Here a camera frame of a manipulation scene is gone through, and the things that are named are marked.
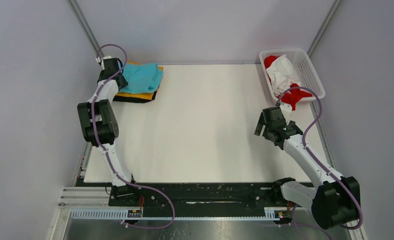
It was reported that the black folded t shirt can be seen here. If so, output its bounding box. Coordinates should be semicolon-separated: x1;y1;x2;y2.
113;90;158;104

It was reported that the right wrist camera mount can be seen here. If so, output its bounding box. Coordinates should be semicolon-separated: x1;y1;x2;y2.
279;102;293;122

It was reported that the orange folded t shirt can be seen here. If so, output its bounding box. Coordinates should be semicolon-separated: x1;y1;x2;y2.
113;61;164;103

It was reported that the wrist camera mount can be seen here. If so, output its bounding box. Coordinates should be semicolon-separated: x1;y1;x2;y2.
95;55;112;65
279;102;293;122

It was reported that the teal t shirt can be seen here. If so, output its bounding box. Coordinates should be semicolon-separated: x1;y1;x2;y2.
119;62;163;94

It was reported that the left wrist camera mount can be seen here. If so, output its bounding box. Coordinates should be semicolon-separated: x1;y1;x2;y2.
95;55;112;65

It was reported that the aluminium frame post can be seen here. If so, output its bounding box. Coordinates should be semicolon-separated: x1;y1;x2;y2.
67;0;104;57
307;0;342;57

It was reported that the right aluminium frame post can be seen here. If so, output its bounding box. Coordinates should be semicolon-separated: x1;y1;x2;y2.
307;0;342;57

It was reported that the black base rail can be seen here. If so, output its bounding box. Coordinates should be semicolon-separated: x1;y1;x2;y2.
108;182;294;219

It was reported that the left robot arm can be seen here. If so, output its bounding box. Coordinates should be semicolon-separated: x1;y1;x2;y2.
77;56;140;206

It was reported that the left aluminium frame post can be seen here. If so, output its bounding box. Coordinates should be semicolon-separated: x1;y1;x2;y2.
67;0;104;57

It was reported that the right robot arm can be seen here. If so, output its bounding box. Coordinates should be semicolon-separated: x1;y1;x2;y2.
255;106;363;230

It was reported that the red t shirt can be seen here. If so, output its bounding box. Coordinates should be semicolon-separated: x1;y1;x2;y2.
263;55;313;111

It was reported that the white plastic basket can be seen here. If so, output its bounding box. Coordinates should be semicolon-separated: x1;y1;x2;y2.
259;48;325;103

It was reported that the white t shirt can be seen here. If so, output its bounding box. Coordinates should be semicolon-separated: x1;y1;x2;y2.
264;54;301;97

